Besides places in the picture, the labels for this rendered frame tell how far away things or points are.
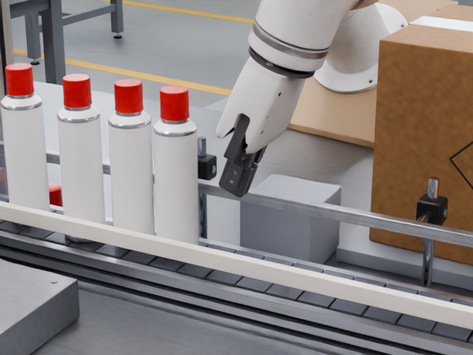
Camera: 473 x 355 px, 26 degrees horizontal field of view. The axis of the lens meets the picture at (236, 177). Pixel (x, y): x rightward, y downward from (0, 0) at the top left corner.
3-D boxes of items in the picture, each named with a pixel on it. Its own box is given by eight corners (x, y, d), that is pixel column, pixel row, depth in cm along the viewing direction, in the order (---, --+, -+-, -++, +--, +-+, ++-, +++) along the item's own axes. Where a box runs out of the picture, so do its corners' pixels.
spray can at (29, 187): (2, 222, 132) (-13, 68, 125) (27, 208, 137) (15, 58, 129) (34, 229, 130) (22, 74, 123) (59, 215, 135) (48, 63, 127)
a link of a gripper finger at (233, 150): (258, 87, 108) (264, 106, 114) (219, 147, 107) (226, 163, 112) (267, 92, 108) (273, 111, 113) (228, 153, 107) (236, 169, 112)
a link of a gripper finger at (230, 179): (238, 134, 114) (220, 183, 117) (225, 143, 111) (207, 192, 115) (262, 148, 113) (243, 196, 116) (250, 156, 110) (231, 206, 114)
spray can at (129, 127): (105, 245, 126) (96, 84, 118) (128, 229, 130) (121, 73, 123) (141, 253, 124) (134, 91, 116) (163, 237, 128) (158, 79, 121)
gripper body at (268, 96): (276, 23, 113) (244, 109, 119) (234, 43, 105) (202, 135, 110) (335, 53, 111) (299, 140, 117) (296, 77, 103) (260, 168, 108)
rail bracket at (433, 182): (396, 325, 118) (405, 193, 112) (416, 299, 124) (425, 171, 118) (424, 332, 116) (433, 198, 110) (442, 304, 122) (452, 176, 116)
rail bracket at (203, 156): (170, 271, 130) (167, 150, 124) (198, 249, 136) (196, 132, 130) (193, 277, 129) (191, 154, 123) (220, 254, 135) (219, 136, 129)
